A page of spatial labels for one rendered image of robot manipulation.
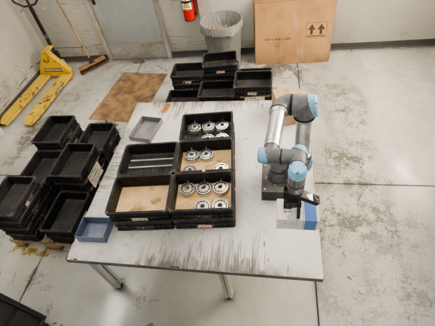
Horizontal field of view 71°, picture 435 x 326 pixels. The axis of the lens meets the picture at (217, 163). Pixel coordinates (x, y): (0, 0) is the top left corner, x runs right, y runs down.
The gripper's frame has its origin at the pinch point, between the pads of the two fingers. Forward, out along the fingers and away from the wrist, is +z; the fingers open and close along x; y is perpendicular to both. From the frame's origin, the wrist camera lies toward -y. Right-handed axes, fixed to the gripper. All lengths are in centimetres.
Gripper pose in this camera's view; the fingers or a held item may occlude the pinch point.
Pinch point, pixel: (297, 212)
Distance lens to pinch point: 158.6
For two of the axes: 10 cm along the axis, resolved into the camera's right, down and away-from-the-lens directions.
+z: 1.3, 6.5, 7.5
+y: -9.8, -0.1, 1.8
